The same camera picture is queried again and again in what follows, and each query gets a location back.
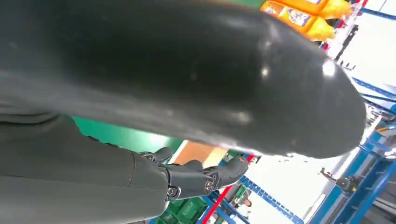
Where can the blue metal rack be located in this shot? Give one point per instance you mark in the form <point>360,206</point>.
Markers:
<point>372,142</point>
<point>269,198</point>

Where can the black metal bracket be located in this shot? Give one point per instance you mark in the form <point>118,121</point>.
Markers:
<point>346,184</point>

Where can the red pole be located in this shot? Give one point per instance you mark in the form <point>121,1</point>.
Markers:
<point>218,202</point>

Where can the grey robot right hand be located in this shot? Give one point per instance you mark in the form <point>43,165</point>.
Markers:
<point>154,61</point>

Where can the cardboard box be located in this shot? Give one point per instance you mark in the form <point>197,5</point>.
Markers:
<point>191,153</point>

